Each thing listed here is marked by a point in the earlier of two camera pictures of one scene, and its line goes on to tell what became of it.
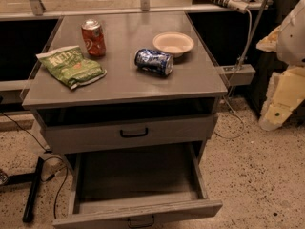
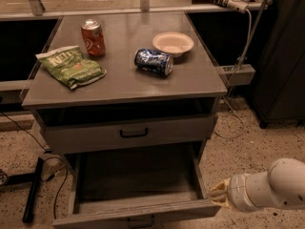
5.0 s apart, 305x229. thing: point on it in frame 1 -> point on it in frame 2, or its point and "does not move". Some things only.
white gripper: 293,38 -> 237,191
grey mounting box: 237,74 does not move
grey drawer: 145,187 does not move
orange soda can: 93,36 does not move
